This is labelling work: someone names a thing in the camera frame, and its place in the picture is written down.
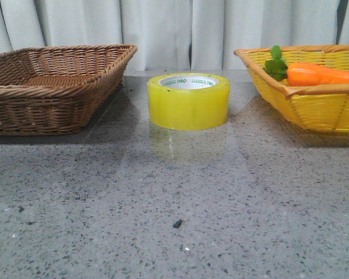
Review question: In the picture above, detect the yellow tape roll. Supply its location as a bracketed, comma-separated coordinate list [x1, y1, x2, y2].
[147, 73, 230, 130]

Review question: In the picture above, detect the yellow woven basket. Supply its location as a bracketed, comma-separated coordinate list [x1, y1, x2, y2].
[234, 45, 349, 133]

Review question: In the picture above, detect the small black debris chip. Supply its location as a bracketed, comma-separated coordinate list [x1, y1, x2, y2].
[172, 219, 183, 228]

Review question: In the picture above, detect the white curtain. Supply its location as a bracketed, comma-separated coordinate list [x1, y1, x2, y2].
[0, 1, 349, 71]

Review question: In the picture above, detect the orange toy carrot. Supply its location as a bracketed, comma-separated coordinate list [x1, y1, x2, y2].
[263, 45, 349, 87]

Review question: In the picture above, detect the brown wicker basket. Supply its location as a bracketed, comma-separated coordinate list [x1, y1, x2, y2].
[0, 44, 137, 136]

